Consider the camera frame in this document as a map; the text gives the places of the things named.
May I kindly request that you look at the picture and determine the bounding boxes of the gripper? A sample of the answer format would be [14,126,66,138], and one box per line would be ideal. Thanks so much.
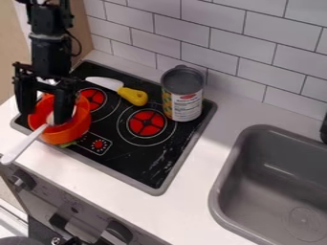
[11,33,83,126]

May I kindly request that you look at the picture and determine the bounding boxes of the orange pot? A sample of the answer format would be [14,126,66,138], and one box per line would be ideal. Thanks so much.
[27,93,94,146]

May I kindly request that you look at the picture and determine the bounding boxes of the white spoon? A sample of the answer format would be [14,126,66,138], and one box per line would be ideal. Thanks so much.
[0,112,56,167]

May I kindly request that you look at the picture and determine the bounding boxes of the green toy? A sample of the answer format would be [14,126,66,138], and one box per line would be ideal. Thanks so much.
[57,140,79,149]

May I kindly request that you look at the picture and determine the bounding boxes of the toy stove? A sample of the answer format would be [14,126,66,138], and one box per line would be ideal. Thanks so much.
[9,59,219,197]

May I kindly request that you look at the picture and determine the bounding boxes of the silver can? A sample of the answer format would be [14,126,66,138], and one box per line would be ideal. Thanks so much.
[159,64,207,123]

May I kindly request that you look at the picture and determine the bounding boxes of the toy sink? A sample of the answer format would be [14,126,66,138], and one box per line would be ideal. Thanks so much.
[207,123,327,245]

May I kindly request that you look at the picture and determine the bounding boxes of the yellow-handled white toy knife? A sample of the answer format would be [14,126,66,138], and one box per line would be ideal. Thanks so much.
[84,76,150,107]

